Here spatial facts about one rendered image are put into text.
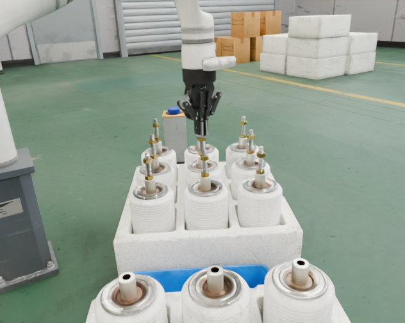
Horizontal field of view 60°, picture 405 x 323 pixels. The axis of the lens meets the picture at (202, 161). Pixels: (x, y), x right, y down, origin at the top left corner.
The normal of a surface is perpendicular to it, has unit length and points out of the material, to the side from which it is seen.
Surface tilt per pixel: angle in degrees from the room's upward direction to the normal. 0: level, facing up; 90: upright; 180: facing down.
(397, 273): 0
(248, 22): 90
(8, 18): 97
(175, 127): 90
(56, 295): 0
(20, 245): 90
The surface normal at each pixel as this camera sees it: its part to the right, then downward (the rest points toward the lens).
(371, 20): -0.87, 0.22
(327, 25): 0.51, 0.32
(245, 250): 0.05, 0.39
